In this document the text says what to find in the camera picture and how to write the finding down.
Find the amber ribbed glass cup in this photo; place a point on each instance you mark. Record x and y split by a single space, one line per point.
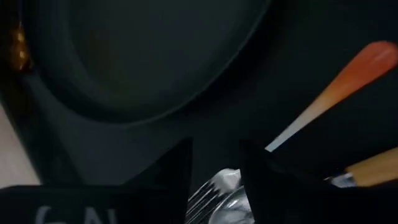
19 49

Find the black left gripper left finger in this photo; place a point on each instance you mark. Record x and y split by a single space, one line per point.
164 193

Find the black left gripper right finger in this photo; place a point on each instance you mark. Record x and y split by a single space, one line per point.
270 193

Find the black round plate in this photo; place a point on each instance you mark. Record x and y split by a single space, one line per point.
140 59

